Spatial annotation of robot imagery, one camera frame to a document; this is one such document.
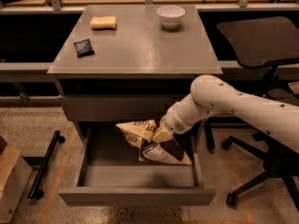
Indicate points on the cardboard box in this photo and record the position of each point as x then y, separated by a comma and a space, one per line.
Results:
14, 175

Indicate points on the yellow sponge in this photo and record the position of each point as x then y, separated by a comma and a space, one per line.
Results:
106, 22

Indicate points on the white bowl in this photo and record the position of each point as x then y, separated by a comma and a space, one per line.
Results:
170, 17

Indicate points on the brown chip bag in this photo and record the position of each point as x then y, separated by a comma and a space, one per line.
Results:
139, 136

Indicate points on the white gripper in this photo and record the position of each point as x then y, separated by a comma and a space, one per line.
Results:
175, 121

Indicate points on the closed grey top drawer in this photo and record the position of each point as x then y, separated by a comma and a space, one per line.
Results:
115, 107

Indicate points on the open grey middle drawer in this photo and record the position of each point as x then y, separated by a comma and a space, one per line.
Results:
111, 174

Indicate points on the black office chair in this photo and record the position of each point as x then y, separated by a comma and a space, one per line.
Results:
259, 44

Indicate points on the small dark blue snack packet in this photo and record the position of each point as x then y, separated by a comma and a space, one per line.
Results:
83, 48

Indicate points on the grey drawer cabinet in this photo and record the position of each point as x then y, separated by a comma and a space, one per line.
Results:
138, 57

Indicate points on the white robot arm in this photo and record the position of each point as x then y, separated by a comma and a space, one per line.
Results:
210, 95

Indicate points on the black caster leg bar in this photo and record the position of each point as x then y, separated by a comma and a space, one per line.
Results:
36, 192

